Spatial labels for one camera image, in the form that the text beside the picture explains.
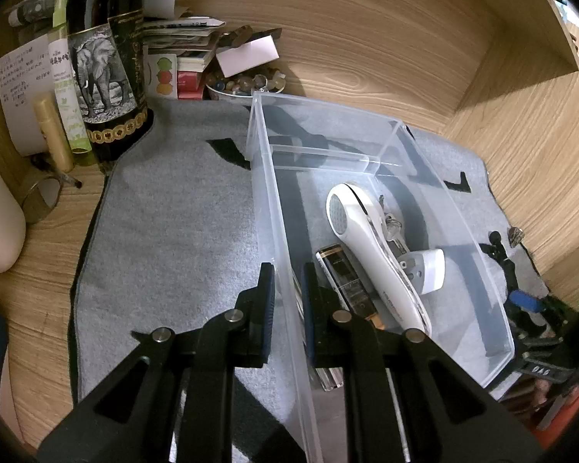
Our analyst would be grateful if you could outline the white card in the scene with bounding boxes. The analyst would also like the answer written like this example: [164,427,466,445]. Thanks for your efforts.
[215,35,279,78]

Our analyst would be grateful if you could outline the clear plastic storage bin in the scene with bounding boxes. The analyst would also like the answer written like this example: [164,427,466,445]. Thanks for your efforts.
[248,93,515,462]

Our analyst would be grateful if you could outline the stack of books and papers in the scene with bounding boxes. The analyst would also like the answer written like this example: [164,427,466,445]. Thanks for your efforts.
[142,0,226,99]

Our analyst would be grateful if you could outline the grey mat with black letters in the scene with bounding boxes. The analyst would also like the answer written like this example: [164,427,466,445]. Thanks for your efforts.
[66,98,551,463]

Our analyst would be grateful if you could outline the round eyeglasses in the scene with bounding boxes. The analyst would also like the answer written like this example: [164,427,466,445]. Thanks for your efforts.
[17,155,82,225]

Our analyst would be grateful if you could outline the green tube bottle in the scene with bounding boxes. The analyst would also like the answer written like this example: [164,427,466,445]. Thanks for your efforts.
[48,0,91,157]

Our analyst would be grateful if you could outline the bowl of small trinkets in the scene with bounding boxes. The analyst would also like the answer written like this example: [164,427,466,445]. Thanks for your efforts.
[205,70,286,106]

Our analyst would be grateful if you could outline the white handheld massager device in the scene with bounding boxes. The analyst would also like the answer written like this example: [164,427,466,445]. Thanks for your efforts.
[325,182,432,336]

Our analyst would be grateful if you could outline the black gold lighter case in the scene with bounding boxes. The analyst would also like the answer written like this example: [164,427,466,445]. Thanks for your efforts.
[315,245,385,330]

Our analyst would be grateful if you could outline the wooden shelf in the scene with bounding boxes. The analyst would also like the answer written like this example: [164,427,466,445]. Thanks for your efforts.
[521,0,579,73]

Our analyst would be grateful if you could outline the yellow lip balm stick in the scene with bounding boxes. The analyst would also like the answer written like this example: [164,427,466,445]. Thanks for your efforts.
[33,93,75,174]

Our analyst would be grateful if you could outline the white handwritten note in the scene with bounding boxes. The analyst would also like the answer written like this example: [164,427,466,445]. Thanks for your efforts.
[0,35,54,157]

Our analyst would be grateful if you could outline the silver metal tube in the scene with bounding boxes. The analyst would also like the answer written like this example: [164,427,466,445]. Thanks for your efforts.
[293,274,345,392]

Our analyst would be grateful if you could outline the dark wine bottle elephant label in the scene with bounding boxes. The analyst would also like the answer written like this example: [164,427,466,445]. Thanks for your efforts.
[66,0,153,172]

